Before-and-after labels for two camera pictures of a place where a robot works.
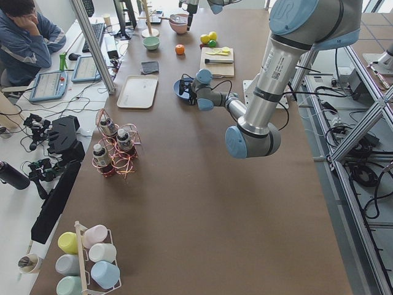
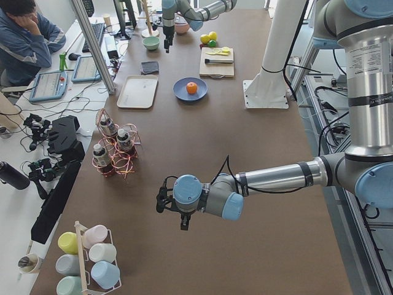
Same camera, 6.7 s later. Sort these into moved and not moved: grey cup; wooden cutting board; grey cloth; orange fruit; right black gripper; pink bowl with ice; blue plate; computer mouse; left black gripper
Moved: orange fruit; left black gripper; right black gripper
Not moved: grey cup; grey cloth; wooden cutting board; pink bowl with ice; computer mouse; blue plate
